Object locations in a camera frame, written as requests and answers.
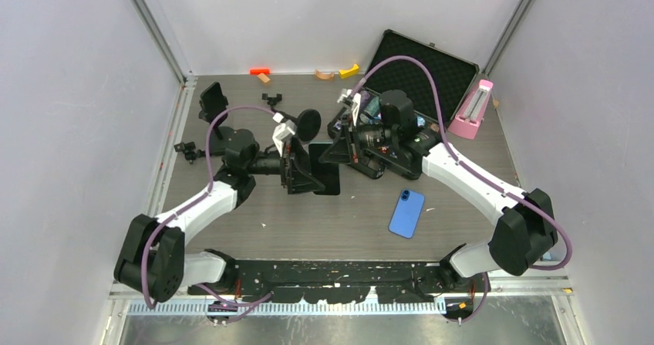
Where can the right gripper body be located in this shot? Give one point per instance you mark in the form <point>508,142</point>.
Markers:
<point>355,142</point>

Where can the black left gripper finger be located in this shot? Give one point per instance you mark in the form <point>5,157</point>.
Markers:
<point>302,186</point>
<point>303,164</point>

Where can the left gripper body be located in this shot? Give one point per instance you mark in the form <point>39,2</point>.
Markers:
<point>286,159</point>

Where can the dark green-edged smartphone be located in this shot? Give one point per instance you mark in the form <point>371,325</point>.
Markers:
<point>326,173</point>

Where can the black smartphone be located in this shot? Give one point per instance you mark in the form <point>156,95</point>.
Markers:
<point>213,102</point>

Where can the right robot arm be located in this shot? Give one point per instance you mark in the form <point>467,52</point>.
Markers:
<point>524,224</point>

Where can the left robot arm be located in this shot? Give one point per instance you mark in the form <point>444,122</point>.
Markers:
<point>153,259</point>

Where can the small-clamp black phone stand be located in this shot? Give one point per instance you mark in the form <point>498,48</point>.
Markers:
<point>307,123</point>

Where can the black poker chip case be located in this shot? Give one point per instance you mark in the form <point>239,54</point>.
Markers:
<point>410,89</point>

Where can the brown wooden arch block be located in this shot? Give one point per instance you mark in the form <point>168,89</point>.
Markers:
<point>325,76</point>

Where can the yellow wooden block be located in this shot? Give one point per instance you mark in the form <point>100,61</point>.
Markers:
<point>350,72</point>

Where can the tan wooden block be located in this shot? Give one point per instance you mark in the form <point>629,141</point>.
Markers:
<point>264,78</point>

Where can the orange wooden block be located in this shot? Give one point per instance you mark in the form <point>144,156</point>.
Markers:
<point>257,71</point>

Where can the blue smartphone face down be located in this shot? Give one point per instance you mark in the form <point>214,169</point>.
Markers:
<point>406,214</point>

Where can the pink metronome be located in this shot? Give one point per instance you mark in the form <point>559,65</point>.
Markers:
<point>470,115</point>

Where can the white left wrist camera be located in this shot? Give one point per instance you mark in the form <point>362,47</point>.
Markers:
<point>286,128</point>

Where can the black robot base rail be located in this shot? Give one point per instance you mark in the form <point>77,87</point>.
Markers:
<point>339,282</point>

